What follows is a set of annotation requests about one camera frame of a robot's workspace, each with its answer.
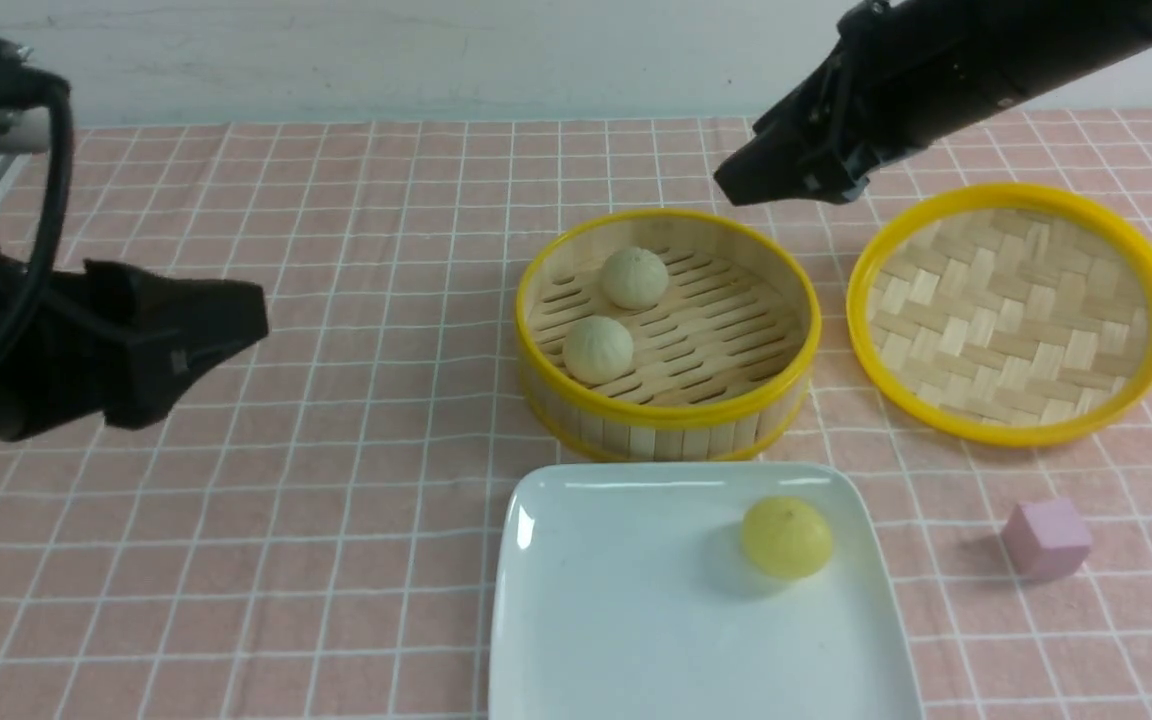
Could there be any white square plate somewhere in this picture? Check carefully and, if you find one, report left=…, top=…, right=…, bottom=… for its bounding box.
left=486, top=462, right=925, bottom=719

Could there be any yellow-rimmed bamboo steamer basket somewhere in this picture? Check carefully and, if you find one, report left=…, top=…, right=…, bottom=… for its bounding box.
left=515, top=209, right=823, bottom=462

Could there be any white steamed bun front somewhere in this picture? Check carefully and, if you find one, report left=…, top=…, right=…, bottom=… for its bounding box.
left=562, top=314, right=635, bottom=386

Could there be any pink cube block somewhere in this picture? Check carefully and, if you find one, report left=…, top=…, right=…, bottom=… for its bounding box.
left=1000, top=497, right=1093, bottom=582

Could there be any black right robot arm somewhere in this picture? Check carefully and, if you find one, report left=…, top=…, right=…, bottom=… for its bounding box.
left=713, top=1, right=1152, bottom=206

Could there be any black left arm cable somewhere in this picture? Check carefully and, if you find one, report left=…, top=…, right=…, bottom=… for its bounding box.
left=0, top=79, right=74, bottom=411

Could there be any pink checkered tablecloth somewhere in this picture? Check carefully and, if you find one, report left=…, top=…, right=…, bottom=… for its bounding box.
left=0, top=108, right=1152, bottom=719

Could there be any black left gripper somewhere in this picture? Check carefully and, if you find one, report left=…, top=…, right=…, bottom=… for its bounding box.
left=0, top=247, right=270, bottom=444

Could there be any yellow-rimmed woven steamer lid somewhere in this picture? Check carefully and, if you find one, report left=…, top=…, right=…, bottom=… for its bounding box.
left=846, top=183, right=1152, bottom=447

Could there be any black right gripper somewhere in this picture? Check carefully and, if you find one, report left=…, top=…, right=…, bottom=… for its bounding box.
left=713, top=1, right=1137, bottom=209

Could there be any yellow steamed bun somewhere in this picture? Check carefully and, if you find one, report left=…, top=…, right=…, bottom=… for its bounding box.
left=740, top=495, right=835, bottom=582

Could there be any white steamed bun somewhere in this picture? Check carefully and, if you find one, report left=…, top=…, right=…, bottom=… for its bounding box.
left=562, top=314, right=635, bottom=386
left=599, top=247, right=669, bottom=311

